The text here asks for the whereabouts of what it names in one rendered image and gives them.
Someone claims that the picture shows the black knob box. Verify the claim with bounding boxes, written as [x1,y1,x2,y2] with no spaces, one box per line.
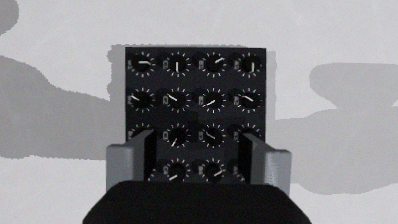
[125,47,266,184]

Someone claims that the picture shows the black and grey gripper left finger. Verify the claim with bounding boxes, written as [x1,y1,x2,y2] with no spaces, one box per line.
[106,130,157,192]

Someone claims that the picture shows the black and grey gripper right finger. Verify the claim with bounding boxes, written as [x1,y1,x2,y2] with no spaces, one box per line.
[237,133,292,196]

